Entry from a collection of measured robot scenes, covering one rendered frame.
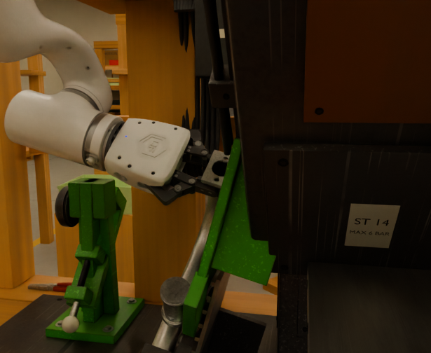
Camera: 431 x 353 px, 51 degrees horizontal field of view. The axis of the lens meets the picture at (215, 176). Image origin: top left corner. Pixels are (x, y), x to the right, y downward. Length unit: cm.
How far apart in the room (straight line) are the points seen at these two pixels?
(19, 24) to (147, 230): 51
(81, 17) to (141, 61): 1069
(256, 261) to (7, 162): 71
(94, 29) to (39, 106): 1076
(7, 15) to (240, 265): 40
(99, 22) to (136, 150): 1081
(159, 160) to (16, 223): 58
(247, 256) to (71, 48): 38
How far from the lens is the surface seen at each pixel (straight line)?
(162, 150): 63
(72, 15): 1169
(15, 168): 112
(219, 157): 63
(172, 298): 56
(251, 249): 53
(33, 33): 63
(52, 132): 67
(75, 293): 82
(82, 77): 73
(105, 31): 1134
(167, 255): 96
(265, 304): 100
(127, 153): 63
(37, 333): 91
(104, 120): 66
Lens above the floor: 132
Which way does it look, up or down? 10 degrees down
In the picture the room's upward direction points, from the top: straight up
